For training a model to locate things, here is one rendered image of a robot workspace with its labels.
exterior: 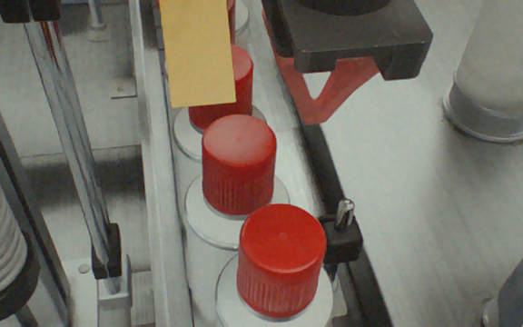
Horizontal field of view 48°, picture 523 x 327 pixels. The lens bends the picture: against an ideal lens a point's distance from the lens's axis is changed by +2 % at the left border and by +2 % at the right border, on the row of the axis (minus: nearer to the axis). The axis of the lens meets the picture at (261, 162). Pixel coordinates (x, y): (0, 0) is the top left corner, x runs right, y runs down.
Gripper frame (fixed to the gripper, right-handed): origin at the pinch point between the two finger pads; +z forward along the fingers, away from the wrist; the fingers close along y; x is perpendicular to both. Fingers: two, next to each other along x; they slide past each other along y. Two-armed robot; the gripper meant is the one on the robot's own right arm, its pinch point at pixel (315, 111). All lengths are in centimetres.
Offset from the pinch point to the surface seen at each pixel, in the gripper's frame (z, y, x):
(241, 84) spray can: -6.6, -4.1, 5.5
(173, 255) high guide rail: 5.3, -5.8, 9.6
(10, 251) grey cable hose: -9.0, -13.5, 14.4
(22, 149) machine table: 18.9, 16.6, 23.3
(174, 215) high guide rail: 5.4, -2.9, 9.3
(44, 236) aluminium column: 9.4, -0.4, 18.2
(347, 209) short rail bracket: 6.8, -3.0, -2.4
